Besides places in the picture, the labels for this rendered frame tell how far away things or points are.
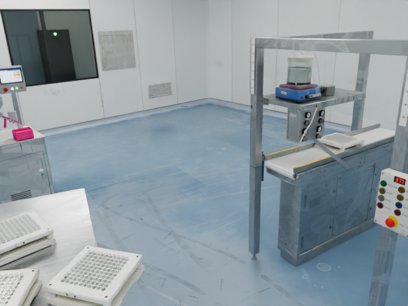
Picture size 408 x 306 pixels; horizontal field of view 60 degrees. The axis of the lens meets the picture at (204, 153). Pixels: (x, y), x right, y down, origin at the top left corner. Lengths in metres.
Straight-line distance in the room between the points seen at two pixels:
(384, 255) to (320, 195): 0.83
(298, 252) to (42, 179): 2.44
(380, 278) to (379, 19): 4.33
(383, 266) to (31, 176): 2.99
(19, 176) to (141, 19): 4.38
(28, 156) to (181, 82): 4.72
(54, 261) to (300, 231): 1.66
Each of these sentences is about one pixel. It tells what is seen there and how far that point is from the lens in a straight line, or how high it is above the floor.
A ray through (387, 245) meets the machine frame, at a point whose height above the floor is 0.69.
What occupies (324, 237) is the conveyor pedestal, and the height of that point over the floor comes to 0.15.
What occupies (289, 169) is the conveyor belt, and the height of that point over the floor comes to 0.80.
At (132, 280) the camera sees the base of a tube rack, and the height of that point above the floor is 0.85.
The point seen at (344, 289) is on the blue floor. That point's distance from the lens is 2.71.
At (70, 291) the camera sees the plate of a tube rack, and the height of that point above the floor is 0.90.
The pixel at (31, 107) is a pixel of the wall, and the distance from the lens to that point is 6.51.
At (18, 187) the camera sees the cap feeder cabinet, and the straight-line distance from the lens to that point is 3.72.
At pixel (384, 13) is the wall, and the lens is 5.77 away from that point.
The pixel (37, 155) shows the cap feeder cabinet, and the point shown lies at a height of 0.59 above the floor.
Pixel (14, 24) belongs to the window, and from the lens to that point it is 6.40.
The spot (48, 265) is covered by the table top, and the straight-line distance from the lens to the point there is 1.58.
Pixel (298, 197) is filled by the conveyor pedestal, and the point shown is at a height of 0.57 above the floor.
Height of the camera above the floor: 1.70
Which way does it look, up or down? 20 degrees down
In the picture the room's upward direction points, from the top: 2 degrees counter-clockwise
